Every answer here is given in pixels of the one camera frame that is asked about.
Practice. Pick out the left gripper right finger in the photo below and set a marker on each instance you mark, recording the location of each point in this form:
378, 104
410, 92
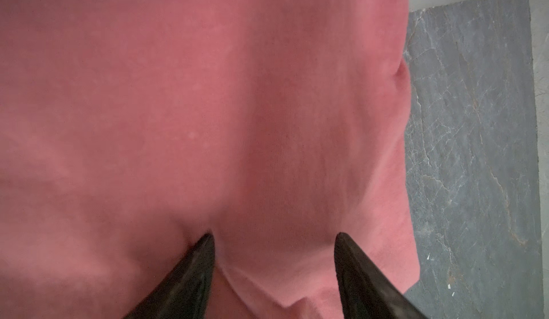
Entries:
365, 292

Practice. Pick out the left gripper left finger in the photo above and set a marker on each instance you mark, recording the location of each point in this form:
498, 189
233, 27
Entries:
185, 291

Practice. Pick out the pink t shirt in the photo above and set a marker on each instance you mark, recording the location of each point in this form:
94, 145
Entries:
130, 128

